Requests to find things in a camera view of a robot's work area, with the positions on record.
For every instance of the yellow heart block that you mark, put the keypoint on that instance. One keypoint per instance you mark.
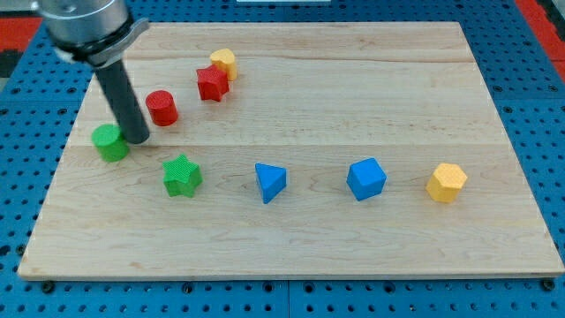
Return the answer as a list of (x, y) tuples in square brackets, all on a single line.
[(226, 61)]

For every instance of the red cylinder block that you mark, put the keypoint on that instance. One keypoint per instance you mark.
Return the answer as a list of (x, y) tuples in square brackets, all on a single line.
[(162, 108)]

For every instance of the red star block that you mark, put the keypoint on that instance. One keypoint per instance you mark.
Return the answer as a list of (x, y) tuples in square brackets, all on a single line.
[(212, 83)]

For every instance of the green star block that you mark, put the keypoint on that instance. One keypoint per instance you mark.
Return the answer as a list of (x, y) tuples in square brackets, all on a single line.
[(181, 177)]

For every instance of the yellow hexagon block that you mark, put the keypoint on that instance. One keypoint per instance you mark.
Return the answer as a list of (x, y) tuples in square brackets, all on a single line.
[(446, 182)]

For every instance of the wooden board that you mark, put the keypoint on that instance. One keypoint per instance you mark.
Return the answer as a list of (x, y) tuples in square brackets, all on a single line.
[(313, 98)]

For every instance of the blue cube block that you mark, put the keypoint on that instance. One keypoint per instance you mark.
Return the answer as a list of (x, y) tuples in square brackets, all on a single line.
[(366, 179)]

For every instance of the blue triangle block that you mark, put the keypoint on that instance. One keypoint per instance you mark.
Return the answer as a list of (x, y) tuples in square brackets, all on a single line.
[(271, 180)]

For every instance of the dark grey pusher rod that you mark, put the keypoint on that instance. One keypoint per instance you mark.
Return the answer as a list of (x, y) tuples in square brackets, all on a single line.
[(123, 103)]

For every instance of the green cylinder block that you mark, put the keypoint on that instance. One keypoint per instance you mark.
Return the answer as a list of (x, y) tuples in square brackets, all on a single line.
[(109, 142)]

